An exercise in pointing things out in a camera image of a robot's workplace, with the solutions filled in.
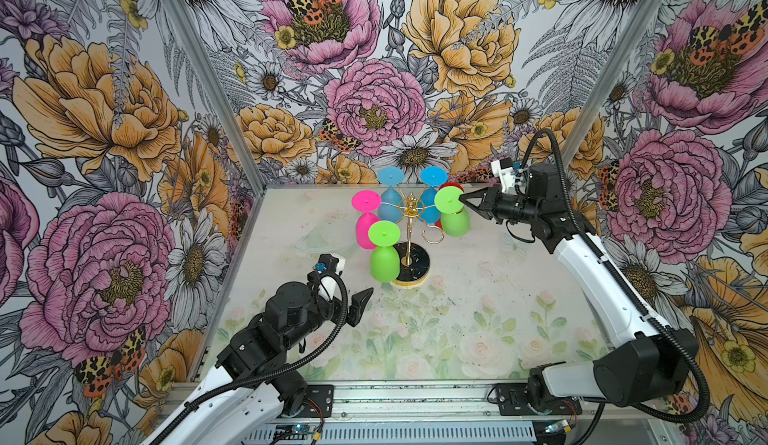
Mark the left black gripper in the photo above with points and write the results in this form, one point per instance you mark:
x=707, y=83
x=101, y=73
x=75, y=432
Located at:
x=353, y=315

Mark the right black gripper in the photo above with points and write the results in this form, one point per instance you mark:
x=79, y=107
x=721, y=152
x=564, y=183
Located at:
x=493, y=194

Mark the green wine glass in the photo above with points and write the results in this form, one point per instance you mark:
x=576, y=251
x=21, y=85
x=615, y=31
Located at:
x=384, y=261
x=455, y=220

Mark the red wine glass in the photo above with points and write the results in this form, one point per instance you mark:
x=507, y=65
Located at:
x=447, y=202

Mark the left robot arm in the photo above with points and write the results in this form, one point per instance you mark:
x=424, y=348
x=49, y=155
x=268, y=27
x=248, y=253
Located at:
x=256, y=377

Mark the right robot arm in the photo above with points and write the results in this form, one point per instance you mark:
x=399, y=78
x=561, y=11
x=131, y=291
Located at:
x=650, y=366

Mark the right blue wine glass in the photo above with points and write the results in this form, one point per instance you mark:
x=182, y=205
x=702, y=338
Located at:
x=433, y=178

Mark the blue wine glass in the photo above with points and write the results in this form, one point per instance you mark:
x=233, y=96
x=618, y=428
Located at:
x=433, y=178
x=389, y=210

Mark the left blue wine glass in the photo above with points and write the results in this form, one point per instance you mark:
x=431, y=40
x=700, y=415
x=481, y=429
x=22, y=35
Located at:
x=389, y=210

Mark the pink wine glass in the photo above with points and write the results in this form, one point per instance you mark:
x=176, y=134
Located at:
x=365, y=202

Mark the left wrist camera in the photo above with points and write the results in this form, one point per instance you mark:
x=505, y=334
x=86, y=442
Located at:
x=328, y=267

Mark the gold wire glass rack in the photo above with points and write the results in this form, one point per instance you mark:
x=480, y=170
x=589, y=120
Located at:
x=415, y=261

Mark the aluminium front rail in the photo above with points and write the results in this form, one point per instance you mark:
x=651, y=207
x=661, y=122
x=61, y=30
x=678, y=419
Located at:
x=409, y=401

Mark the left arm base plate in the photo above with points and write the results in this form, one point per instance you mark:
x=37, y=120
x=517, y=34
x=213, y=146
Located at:
x=314, y=401

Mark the white perforated cable duct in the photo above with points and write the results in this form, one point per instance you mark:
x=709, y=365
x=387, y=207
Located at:
x=477, y=432

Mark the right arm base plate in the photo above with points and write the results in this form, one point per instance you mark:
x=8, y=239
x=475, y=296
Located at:
x=514, y=399

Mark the left aluminium corner post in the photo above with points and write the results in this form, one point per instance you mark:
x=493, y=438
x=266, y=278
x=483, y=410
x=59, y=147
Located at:
x=188, y=36

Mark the aluminium corner post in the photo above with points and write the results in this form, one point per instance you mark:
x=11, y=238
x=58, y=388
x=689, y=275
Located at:
x=188, y=36
x=645, y=12

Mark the right aluminium corner post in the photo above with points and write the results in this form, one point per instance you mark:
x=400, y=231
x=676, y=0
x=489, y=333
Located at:
x=645, y=12

